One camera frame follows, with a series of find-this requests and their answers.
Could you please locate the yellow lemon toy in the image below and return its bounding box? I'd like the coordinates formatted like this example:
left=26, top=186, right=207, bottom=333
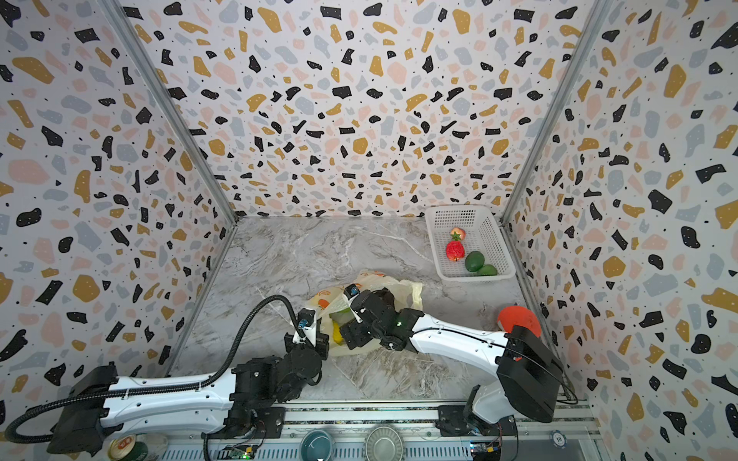
left=332, top=322, right=345, bottom=346

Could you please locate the yellow translucent plastic bag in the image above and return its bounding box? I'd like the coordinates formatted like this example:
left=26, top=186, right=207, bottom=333
left=307, top=270, right=424, bottom=357

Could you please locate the dark green avocado toy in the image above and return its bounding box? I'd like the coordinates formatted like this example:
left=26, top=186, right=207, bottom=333
left=464, top=251, right=485, bottom=273

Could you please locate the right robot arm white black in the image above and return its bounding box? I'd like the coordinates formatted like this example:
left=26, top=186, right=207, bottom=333
left=339, top=284, right=563, bottom=431

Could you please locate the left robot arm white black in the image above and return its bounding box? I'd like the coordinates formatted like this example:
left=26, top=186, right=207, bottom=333
left=47, top=333, right=330, bottom=454

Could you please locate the green fruit in basket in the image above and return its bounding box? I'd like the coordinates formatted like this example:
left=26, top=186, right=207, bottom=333
left=477, top=264, right=498, bottom=277

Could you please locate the teal bowl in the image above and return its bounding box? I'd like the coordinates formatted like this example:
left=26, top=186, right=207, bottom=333
left=299, top=429, right=334, bottom=461

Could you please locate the grey ribbed plate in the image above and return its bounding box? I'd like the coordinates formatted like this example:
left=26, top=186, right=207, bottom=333
left=364, top=426, right=404, bottom=461

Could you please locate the small red strawberry toy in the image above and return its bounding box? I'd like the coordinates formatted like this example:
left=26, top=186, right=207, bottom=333
left=450, top=228, right=466, bottom=241

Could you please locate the white plastic mesh basket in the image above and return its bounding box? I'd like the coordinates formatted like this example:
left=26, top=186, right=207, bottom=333
left=425, top=206, right=515, bottom=282

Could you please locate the tin can with label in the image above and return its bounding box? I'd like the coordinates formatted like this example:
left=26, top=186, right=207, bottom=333
left=107, top=435, right=150, bottom=461

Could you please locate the small round white token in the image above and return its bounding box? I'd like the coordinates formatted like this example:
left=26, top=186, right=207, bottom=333
left=551, top=430, right=567, bottom=449

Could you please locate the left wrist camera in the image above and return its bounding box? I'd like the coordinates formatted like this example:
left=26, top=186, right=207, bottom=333
left=293, top=308, right=318, bottom=346

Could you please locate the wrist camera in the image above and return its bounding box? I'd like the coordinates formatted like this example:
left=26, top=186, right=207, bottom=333
left=343, top=284, right=361, bottom=302
left=293, top=308, right=318, bottom=346

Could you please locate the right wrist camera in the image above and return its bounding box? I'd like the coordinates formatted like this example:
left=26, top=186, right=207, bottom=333
left=343, top=284, right=361, bottom=302

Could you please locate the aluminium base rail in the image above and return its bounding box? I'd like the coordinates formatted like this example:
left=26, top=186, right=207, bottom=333
left=163, top=401, right=609, bottom=460

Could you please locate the black corrugated cable hose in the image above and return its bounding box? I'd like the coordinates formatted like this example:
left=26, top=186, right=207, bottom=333
left=4, top=294, right=304, bottom=445

